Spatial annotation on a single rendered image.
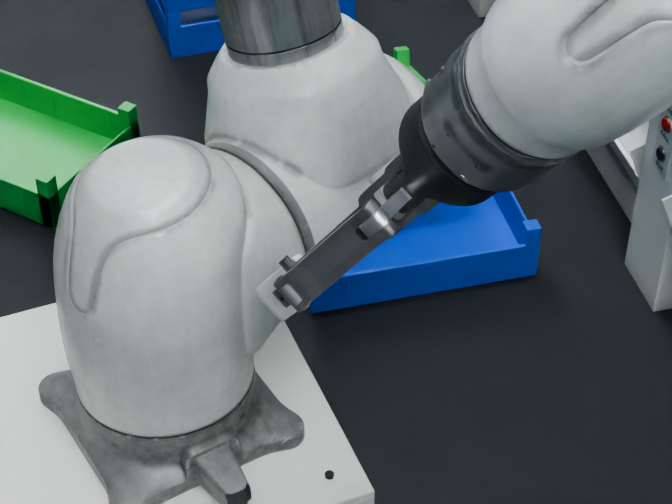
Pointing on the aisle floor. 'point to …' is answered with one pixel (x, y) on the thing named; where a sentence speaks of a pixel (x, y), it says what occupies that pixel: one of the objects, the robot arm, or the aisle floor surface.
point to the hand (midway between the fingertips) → (335, 241)
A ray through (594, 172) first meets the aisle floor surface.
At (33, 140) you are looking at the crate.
